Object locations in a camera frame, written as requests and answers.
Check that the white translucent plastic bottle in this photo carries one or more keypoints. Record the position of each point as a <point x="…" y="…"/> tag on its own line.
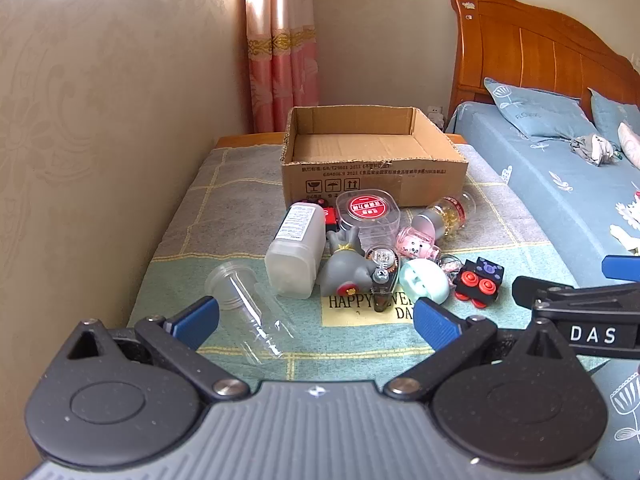
<point x="295" y="260"/>

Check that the clear jar with gold contents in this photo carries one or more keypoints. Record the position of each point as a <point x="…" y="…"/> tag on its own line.
<point x="450" y="215"/>

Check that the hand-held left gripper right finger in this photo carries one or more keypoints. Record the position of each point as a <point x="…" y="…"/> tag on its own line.
<point x="435" y="322"/>

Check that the cardboard box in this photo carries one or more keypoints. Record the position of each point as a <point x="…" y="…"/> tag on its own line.
<point x="375" y="180"/>

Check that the clear container with red lid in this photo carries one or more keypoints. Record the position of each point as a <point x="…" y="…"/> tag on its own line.
<point x="367" y="210"/>

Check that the mint green round toy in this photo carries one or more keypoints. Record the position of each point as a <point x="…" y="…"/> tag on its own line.
<point x="425" y="280"/>

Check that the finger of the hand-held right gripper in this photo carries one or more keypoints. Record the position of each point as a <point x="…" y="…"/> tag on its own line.
<point x="622" y="267"/>
<point x="535" y="287"/>

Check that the white pink cloth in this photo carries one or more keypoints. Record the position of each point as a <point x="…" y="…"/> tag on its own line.
<point x="631" y="145"/>

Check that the clear keyring charm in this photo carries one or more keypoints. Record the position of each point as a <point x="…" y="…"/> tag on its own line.
<point x="450" y="265"/>

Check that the wooden headboard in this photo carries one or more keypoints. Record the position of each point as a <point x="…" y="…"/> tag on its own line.
<point x="530" y="50"/>

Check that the blue floral bed sheet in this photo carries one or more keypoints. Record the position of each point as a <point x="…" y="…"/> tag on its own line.
<point x="550" y="160"/>

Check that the crumpled grey cloth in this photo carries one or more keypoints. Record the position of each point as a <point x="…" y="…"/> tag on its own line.
<point x="592" y="149"/>

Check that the pink curtain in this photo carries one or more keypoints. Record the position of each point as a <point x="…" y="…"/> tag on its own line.
<point x="280" y="60"/>

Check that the black cube with red buttons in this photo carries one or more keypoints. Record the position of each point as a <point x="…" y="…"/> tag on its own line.
<point x="482" y="272"/>

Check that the small black and red box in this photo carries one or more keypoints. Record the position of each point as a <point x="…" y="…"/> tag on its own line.
<point x="330" y="217"/>

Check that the blue floral pillow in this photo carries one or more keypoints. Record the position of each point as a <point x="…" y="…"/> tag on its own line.
<point x="535" y="110"/>
<point x="615" y="115"/>

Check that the white wall socket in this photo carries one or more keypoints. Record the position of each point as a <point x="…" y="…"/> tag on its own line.
<point x="434" y="109"/>

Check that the clear plastic cup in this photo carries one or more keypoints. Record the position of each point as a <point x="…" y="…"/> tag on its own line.
<point x="230" y="285"/>

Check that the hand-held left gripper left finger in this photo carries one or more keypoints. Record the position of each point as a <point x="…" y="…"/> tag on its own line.
<point x="197" y="317"/>

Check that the small pink bottle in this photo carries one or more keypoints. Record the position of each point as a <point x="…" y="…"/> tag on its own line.
<point x="415" y="245"/>

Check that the grey animal toy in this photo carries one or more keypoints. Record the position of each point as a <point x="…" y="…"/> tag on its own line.
<point x="345" y="270"/>

